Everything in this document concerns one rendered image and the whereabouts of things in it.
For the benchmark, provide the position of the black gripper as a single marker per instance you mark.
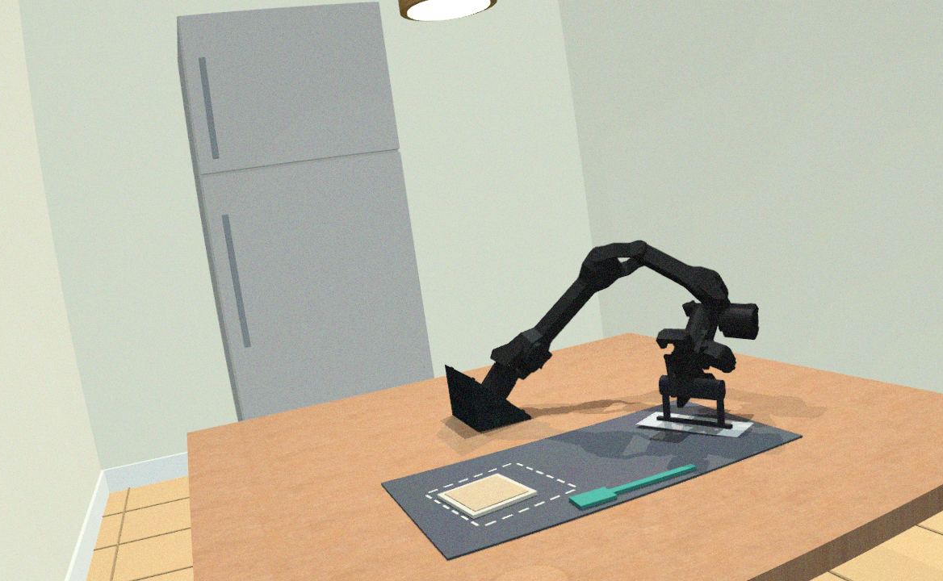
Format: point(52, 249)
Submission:
point(683, 361)

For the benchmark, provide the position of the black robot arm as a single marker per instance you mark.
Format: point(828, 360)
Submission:
point(529, 350)

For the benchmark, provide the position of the cream square tile with dark square mark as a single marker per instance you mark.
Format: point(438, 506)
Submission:
point(486, 495)

